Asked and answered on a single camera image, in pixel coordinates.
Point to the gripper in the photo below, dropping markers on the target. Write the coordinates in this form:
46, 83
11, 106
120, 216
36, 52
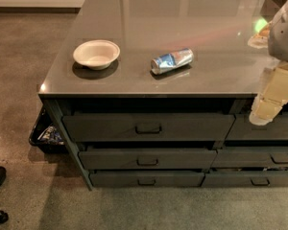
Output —
284, 35

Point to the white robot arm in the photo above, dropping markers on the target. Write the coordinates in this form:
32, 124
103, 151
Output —
274, 36

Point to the crushed blue silver can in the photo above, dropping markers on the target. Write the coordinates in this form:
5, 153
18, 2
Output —
171, 61

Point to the white paper bowl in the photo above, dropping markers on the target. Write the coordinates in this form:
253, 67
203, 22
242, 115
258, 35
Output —
96, 54

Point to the black bin with trash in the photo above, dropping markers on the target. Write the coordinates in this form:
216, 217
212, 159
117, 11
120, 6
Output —
45, 136

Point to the grey drawer cabinet frame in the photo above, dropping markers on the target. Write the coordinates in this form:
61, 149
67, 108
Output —
70, 105

